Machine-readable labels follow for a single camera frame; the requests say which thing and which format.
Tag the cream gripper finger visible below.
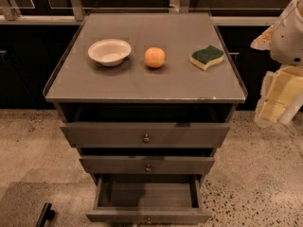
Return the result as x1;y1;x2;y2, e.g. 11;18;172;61
254;99;286;128
260;71;275;98

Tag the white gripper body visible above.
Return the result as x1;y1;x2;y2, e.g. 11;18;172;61
265;64;303;109

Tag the grey bottom drawer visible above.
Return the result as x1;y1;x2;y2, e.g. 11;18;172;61
86;174;210;224

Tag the grey drawer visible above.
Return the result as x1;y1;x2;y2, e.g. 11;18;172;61
61;122;229;148
80;156;214;175
86;174;210;224

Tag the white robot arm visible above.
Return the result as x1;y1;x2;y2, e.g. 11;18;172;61
251;0;303;128

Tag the grey drawer cabinet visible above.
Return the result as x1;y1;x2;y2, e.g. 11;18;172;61
43;12;248;187

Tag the grey middle drawer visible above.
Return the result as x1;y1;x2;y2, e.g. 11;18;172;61
80;156;214;175

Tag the grey top drawer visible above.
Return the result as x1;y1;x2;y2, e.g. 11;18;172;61
61;122;229;148

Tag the green yellow sponge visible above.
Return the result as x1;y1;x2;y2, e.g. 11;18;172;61
189;45;224;71

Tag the orange fruit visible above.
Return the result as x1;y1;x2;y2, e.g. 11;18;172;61
144;47;166;68

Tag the white bowl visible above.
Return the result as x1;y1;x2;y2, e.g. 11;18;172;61
88;39;132;67

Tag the black object on floor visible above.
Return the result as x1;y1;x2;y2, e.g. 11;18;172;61
35;202;55;227

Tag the metal railing frame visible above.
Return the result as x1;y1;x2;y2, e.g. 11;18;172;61
0;0;303;26

